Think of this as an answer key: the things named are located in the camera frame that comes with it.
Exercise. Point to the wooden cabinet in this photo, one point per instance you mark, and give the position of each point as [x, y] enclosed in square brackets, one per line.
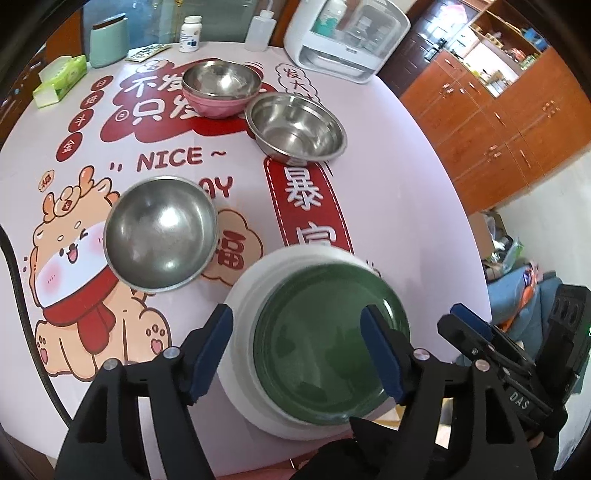
[498, 129]

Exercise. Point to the white pill bottle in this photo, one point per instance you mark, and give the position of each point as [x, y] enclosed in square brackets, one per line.
[190, 34]

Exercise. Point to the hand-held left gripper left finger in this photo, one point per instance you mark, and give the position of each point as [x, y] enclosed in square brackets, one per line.
[212, 350]

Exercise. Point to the cardboard box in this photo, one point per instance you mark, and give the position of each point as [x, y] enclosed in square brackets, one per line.
[480, 226]

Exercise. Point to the small steel bowl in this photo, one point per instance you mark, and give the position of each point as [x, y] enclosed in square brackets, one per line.
[161, 230]

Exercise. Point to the pink printed tablecloth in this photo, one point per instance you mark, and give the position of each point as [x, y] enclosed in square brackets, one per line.
[415, 207]

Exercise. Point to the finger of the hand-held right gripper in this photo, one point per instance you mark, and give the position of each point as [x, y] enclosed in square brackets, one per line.
[461, 337]
[471, 318]

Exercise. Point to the white bottle sterilizer cabinet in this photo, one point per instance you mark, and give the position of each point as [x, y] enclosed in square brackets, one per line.
[332, 55]

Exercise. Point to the green tissue box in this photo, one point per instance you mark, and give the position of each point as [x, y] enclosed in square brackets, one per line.
[60, 78]

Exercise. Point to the grey-blue chair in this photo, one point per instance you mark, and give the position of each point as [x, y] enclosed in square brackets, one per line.
[535, 295]

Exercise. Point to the green and white bowl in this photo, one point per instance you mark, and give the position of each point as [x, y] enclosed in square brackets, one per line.
[244, 295]

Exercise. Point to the wooden open shelf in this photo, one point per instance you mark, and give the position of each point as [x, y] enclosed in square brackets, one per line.
[498, 46]

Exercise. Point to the green plate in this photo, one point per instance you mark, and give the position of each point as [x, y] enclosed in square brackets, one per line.
[318, 323]

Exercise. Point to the white bottle teal label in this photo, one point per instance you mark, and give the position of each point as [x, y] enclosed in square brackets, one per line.
[328, 16]

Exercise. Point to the person's black jacket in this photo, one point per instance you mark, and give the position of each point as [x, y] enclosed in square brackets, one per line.
[332, 461]

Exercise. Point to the pink steel bowl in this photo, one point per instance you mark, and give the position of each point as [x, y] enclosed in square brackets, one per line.
[221, 85]

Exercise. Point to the patterned blister pack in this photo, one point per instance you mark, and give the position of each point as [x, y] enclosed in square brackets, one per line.
[147, 52]

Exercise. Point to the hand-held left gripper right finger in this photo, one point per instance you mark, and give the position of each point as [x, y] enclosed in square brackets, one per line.
[383, 355]

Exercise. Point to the mint green canister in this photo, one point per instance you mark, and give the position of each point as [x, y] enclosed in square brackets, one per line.
[108, 41]

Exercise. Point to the large steel bowl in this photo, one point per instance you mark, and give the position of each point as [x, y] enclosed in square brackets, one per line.
[295, 124]

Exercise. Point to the translucent wash bottle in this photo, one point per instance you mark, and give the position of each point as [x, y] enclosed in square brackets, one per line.
[257, 30]

